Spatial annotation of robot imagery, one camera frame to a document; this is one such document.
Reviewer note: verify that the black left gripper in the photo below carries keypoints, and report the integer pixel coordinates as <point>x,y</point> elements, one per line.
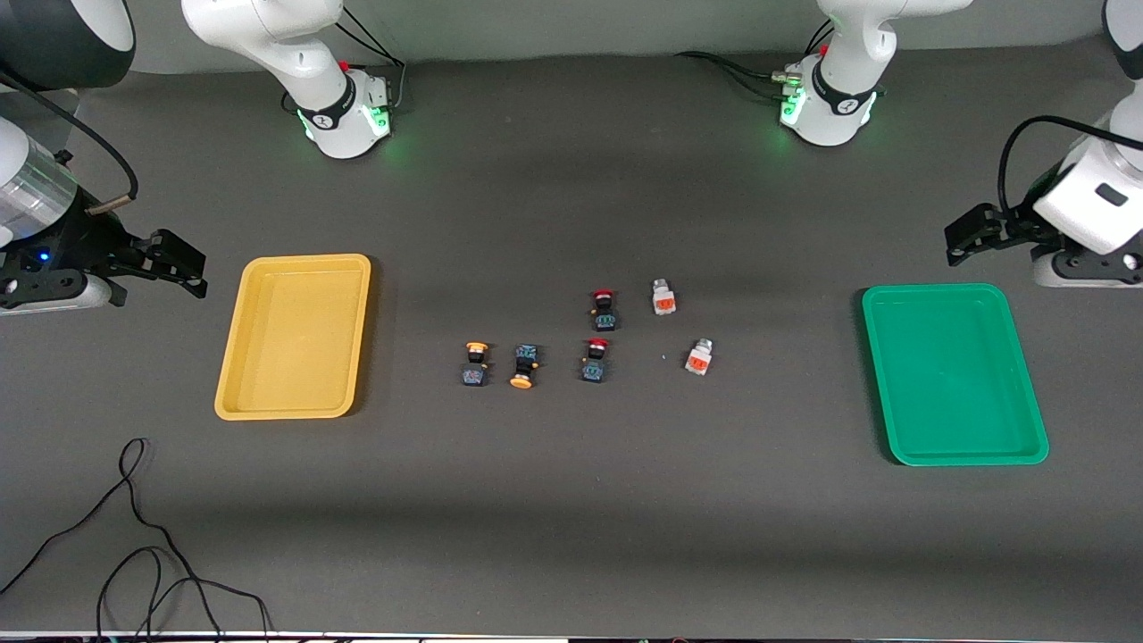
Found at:
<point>1019,224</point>

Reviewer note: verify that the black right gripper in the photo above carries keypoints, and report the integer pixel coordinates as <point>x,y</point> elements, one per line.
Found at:
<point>79,239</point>

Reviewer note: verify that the green pushbutton white orange body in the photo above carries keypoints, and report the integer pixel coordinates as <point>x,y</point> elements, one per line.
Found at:
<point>697,360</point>
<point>663,302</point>

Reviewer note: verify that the yellow mushroom pushbutton switch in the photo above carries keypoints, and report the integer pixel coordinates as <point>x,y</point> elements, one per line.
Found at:
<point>524,362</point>
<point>474,375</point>

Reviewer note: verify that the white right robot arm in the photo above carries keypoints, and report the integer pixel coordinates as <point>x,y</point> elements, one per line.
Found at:
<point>330,107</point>

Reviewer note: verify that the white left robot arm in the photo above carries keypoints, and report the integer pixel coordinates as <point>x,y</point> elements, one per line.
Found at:
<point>839,112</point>

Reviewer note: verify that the yellow plastic tray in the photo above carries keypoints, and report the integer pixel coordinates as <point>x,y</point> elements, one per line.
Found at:
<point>295,339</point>

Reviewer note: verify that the green plastic tray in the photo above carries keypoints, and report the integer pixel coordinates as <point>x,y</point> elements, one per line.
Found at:
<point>955,375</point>

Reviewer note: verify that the red mushroom pushbutton switch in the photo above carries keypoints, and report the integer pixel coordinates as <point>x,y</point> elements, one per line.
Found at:
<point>604,317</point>
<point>594,368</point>

